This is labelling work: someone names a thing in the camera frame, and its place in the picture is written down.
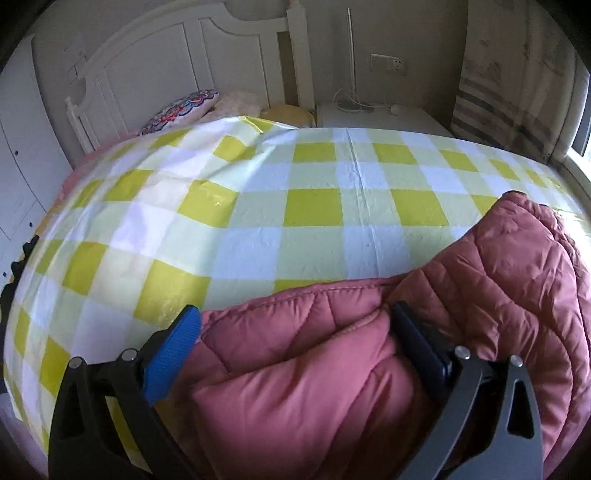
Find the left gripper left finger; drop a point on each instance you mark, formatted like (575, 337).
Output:
(84, 442)

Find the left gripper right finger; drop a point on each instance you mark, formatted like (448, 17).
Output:
(486, 422)

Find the colourful patterned pillow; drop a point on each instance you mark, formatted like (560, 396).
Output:
(183, 111)

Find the striped grey curtain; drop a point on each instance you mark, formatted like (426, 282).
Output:
(523, 86)

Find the white bedside table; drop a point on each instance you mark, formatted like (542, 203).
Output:
(404, 118)

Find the pink quilted down jacket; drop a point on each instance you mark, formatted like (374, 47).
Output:
(309, 384)

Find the window with dark frame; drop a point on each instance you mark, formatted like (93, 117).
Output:
(582, 137)

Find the white wardrobe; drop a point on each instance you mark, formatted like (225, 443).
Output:
(33, 164)

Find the yellow pillow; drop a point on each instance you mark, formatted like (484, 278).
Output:
(290, 115)

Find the yellow white checkered bedsheet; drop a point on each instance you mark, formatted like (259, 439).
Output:
(239, 208)

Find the white wooden headboard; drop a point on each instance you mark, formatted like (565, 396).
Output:
(182, 47)

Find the white upright lamp pole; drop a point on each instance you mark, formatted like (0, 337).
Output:
(352, 55)

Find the white wall socket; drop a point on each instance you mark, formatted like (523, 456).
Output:
(387, 64)

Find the cream fluffy pillow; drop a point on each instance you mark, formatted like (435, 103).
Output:
(234, 104)

